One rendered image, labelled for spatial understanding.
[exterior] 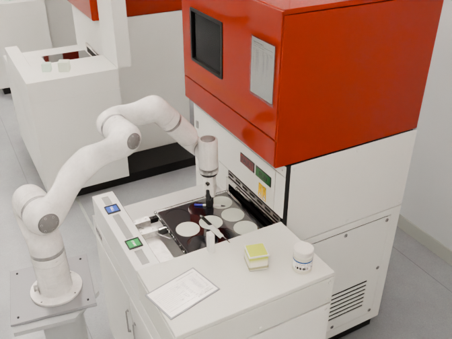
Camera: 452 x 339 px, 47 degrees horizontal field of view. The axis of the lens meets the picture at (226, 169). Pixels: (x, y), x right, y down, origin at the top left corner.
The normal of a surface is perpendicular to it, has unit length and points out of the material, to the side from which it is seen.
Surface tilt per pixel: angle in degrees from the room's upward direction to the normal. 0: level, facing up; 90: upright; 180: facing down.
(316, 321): 90
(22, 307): 1
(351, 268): 90
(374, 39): 90
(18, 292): 1
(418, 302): 0
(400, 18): 90
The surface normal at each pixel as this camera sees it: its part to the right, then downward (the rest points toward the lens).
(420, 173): -0.88, 0.24
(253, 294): 0.00, -0.86
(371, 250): 0.48, 0.44
